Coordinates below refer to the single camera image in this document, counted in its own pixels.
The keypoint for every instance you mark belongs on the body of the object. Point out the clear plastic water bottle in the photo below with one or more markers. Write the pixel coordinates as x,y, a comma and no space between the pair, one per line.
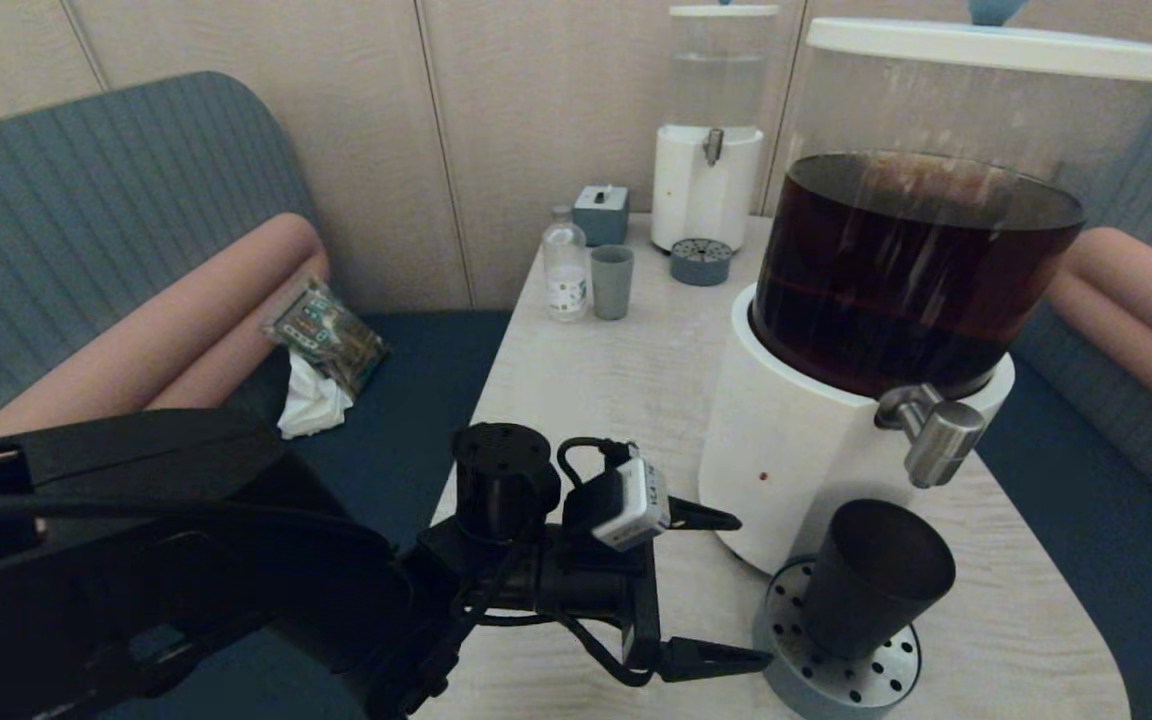
566,275

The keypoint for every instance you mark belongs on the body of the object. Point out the grey-blue perforated drip tray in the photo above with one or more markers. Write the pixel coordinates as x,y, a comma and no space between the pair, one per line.
866,685
701,265

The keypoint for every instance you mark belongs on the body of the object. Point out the grey-green cup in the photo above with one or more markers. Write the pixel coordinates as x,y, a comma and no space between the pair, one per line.
612,285

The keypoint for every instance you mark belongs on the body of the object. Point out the metal dispenser tap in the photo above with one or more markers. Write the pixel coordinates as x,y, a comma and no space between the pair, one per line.
712,146
941,440

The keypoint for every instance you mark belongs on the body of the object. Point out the teal upholstered bench sofa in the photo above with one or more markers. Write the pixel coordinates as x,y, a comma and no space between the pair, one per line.
86,180
1086,520

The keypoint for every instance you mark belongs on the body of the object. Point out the green snack packet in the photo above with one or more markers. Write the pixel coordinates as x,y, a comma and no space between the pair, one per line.
326,335

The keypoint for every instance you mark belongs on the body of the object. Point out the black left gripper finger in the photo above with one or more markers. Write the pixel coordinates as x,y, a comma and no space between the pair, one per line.
701,517
716,660

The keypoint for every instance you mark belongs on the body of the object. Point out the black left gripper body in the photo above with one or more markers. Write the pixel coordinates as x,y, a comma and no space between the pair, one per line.
596,585

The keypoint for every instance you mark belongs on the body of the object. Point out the white dispenser with dark tea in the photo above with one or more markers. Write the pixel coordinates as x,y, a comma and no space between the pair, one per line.
796,470

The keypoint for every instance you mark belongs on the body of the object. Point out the grey-blue tissue box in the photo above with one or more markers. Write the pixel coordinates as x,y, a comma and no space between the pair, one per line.
601,215

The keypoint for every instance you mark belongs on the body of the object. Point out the black cup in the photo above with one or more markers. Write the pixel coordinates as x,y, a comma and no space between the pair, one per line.
871,590

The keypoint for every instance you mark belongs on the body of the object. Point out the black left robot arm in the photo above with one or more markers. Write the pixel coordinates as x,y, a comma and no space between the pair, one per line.
186,560

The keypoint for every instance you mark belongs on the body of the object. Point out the white dispenser with clear water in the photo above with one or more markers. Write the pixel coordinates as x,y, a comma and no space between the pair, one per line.
701,195

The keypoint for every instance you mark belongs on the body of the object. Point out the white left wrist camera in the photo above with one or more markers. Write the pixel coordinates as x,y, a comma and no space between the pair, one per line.
631,505

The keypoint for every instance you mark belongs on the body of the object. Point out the crumpled white tissue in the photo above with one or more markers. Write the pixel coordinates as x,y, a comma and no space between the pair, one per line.
314,405

